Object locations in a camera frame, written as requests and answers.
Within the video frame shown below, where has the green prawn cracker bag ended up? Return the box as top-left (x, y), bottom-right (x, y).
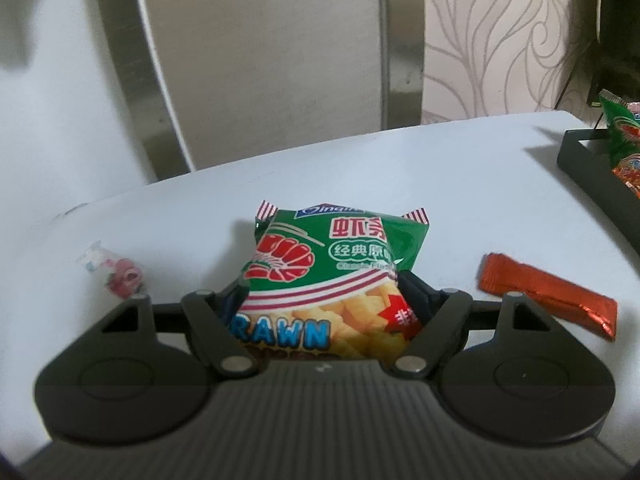
top-left (227, 202), bottom-right (433, 363)
top-left (599, 89), bottom-right (640, 168)

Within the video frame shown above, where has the red-brown stick snack packet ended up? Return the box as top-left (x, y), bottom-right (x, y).
top-left (478, 252), bottom-right (618, 341)

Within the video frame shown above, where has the orange snack packet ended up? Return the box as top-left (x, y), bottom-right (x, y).
top-left (612, 154), bottom-right (640, 197)

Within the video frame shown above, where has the pink white wrapped candy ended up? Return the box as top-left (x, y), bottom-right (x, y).
top-left (78, 242), bottom-right (145, 300)

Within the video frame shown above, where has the dark grey cardboard box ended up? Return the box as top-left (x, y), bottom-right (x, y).
top-left (556, 129), bottom-right (640, 254)

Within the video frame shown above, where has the black wall television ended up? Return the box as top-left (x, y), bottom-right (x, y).
top-left (587, 0), bottom-right (639, 107)

